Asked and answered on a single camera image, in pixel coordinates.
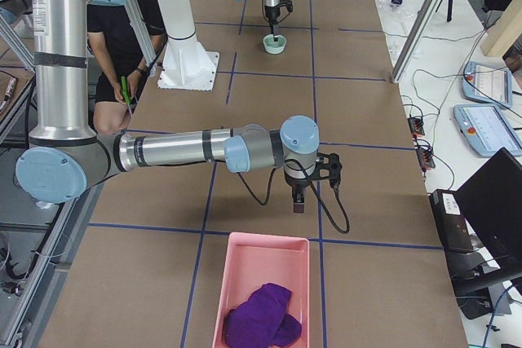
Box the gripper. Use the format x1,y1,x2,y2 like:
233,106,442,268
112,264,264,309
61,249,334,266
284,168,309,214
263,6,280,42

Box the mint green bowl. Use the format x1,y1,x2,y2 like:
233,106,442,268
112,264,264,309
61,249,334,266
263,34,287,55

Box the purple cloth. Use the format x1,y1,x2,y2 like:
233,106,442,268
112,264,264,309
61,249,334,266
223,283,303,348

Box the black device box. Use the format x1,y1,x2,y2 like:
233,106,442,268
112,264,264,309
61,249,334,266
429,189,474,253

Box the person hand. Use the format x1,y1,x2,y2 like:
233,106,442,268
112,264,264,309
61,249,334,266
114,87,131,105

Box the pink plastic bin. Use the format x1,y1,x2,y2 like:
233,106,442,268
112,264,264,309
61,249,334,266
212,232,310,347

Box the person in black shirt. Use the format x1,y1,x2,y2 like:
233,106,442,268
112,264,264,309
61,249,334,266
87,0,165,134

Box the black monitor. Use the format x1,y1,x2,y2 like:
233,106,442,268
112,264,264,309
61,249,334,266
454,148,521,267

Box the near teach pendant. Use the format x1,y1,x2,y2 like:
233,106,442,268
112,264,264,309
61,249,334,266
453,104,521,157

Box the teach pendant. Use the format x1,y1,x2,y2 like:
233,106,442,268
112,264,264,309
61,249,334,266
462,61,513,108
453,104,521,157

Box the far teach pendant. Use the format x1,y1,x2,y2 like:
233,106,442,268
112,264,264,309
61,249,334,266
462,61,513,108

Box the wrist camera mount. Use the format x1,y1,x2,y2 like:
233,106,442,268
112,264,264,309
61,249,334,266
278,0,294,21
313,152,343,192

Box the white pedestal base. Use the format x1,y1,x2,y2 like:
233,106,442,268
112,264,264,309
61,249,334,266
157,0,219,91

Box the grey aluminium frame post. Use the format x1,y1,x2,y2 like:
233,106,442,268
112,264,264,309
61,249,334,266
391,0,441,83

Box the green handled scissors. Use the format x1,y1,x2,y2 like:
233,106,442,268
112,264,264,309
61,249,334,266
121,76,133,118

